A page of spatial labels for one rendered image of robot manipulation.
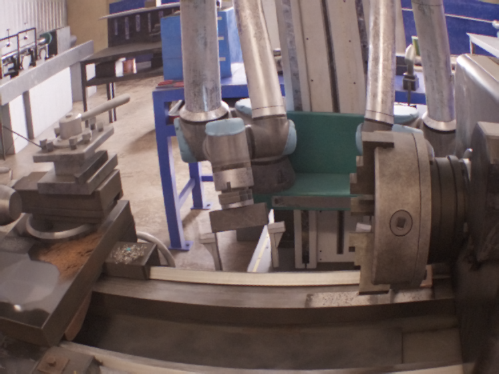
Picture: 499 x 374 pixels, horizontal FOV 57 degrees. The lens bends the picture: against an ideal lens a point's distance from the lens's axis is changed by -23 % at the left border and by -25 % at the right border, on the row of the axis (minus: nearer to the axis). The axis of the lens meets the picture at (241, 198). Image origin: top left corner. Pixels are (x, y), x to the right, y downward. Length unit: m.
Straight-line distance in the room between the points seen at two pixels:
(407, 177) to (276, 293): 0.49
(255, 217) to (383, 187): 0.65
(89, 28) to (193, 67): 7.13
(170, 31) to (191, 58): 1.23
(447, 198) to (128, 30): 4.74
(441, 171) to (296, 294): 0.46
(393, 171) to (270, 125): 0.76
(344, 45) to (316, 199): 0.55
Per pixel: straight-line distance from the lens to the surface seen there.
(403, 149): 0.80
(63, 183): 1.22
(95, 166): 1.22
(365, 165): 0.82
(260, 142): 1.49
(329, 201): 1.83
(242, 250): 2.99
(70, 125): 1.23
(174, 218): 2.99
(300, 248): 2.15
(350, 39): 1.91
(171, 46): 2.89
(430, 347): 1.17
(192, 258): 2.97
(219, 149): 1.36
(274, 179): 1.83
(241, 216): 1.37
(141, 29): 5.30
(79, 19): 8.83
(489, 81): 0.82
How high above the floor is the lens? 1.49
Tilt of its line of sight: 25 degrees down
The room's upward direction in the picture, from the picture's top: 5 degrees counter-clockwise
